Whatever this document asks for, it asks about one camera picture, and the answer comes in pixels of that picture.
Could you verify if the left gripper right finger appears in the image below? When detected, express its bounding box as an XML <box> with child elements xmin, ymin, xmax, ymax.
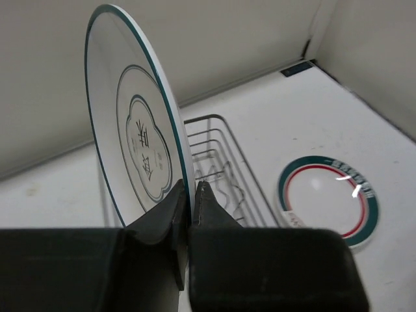
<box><xmin>189</xmin><ymin>181</ymin><xmax>371</xmax><ymax>311</ymax></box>

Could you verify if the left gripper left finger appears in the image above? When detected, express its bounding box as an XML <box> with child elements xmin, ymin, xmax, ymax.
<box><xmin>1</xmin><ymin>181</ymin><xmax>185</xmax><ymax>311</ymax></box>

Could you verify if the wire dish rack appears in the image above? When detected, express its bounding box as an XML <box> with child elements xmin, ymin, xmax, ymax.
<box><xmin>97</xmin><ymin>114</ymin><xmax>280</xmax><ymax>228</ymax></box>

